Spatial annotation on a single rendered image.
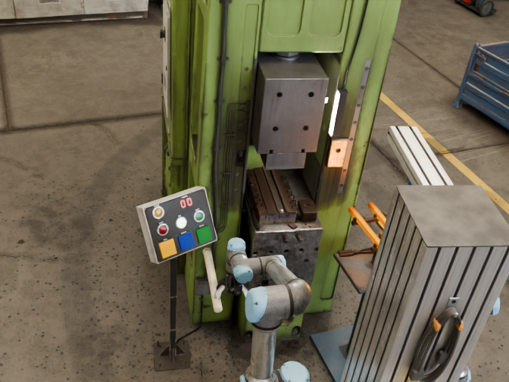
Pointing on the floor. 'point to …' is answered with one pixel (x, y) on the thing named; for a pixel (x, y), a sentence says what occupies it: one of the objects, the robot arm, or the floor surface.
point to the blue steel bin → (488, 81)
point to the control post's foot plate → (161, 364)
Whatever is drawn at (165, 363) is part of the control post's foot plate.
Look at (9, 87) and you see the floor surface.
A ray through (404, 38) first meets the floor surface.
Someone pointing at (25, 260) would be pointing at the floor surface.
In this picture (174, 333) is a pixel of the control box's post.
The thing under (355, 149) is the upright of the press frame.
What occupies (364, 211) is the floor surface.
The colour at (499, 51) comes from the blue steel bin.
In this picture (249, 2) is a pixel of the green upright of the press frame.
